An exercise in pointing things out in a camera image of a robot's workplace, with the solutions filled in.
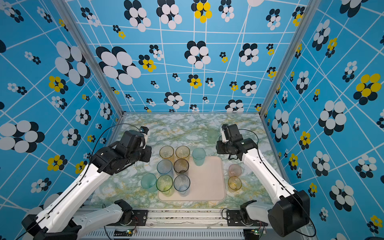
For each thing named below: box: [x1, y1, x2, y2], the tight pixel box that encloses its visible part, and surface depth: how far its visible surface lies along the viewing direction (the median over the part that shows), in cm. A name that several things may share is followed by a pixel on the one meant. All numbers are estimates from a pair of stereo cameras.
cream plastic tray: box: [157, 156, 226, 202], surface depth 86 cm
